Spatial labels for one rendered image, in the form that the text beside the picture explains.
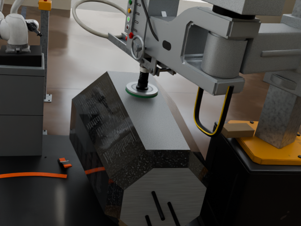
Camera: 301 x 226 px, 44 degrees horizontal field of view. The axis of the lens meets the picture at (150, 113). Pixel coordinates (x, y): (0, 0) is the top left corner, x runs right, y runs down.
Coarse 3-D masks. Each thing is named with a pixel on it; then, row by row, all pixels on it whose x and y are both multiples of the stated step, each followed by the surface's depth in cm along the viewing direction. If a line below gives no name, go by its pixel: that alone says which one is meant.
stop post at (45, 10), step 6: (42, 0) 379; (48, 0) 384; (42, 6) 375; (48, 6) 377; (42, 12) 380; (48, 12) 381; (42, 18) 383; (48, 18) 384; (42, 24) 385; (48, 24) 390; (42, 30) 388; (42, 36) 391; (42, 42) 393; (42, 48) 396; (48, 96) 430
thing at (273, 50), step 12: (264, 24) 197; (276, 24) 203; (288, 24) 207; (264, 36) 180; (276, 36) 185; (288, 36) 190; (300, 36) 196; (252, 48) 180; (264, 48) 184; (276, 48) 189; (288, 48) 195; (300, 48) 201; (252, 60) 183; (264, 60) 188; (276, 60) 194; (288, 60) 199; (300, 60) 205; (240, 72) 187; (252, 72) 188; (264, 72) 194; (300, 72) 209
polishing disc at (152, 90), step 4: (128, 84) 253; (132, 84) 254; (136, 84) 255; (148, 84) 258; (128, 88) 246; (132, 88) 247; (136, 88) 248; (148, 88) 252; (152, 88) 253; (156, 88) 254; (132, 92) 243; (136, 92) 242; (140, 92) 243; (144, 92) 244; (148, 92) 245; (152, 92) 246; (156, 92) 248
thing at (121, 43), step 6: (108, 36) 270; (114, 36) 264; (114, 42) 264; (120, 42) 256; (126, 42) 272; (120, 48) 257; (126, 48) 251; (144, 60) 233; (144, 66) 234; (162, 66) 237; (150, 72) 222; (156, 72) 223; (168, 72) 232; (174, 72) 229
